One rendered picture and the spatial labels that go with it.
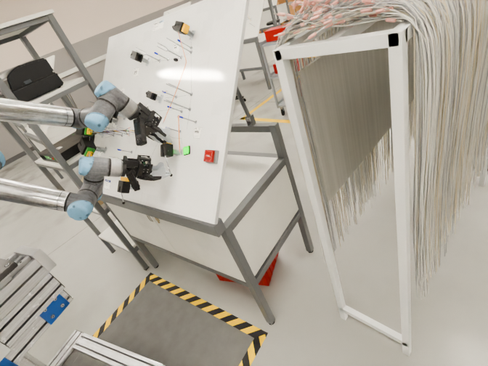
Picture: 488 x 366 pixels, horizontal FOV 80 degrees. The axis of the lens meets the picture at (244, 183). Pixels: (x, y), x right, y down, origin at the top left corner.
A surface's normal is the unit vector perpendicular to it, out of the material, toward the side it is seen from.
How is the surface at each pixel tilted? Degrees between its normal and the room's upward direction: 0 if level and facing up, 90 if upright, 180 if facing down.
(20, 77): 90
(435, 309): 0
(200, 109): 47
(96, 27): 90
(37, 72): 90
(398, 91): 90
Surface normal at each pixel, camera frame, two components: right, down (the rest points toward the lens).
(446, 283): -0.32, -0.78
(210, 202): -0.61, -0.09
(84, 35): 0.69, 0.20
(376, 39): -0.65, 0.59
